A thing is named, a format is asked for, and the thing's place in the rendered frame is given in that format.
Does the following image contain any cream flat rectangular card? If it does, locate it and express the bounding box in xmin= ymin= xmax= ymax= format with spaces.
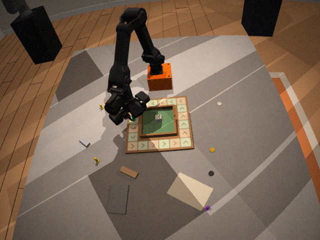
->
xmin=167 ymin=172 xmax=213 ymax=211

